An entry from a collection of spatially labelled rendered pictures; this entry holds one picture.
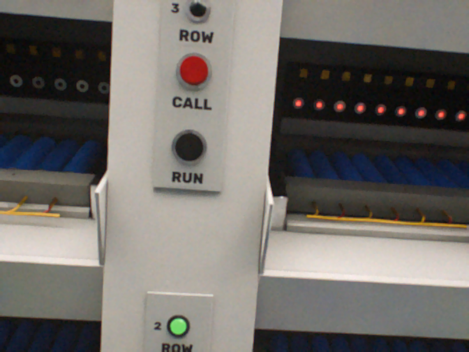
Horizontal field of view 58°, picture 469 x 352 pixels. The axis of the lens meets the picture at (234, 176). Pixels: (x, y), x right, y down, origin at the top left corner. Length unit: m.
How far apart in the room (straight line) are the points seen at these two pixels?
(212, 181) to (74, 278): 0.10
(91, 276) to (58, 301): 0.03
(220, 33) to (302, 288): 0.16
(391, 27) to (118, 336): 0.25
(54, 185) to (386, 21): 0.24
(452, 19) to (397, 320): 0.19
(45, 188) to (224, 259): 0.14
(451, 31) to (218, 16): 0.14
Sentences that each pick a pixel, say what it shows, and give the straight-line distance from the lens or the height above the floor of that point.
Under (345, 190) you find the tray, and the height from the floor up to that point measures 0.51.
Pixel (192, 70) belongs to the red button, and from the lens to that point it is 0.25.
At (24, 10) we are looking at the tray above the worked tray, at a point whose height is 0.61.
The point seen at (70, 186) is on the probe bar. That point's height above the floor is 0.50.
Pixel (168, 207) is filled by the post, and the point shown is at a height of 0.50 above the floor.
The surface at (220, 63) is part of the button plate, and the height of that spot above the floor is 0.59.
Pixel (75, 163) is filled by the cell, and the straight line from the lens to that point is 0.36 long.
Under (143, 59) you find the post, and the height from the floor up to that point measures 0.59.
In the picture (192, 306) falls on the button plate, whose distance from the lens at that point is 0.27.
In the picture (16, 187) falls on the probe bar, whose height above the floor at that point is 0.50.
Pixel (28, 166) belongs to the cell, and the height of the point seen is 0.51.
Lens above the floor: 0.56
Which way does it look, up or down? 7 degrees down
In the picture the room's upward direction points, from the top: 4 degrees clockwise
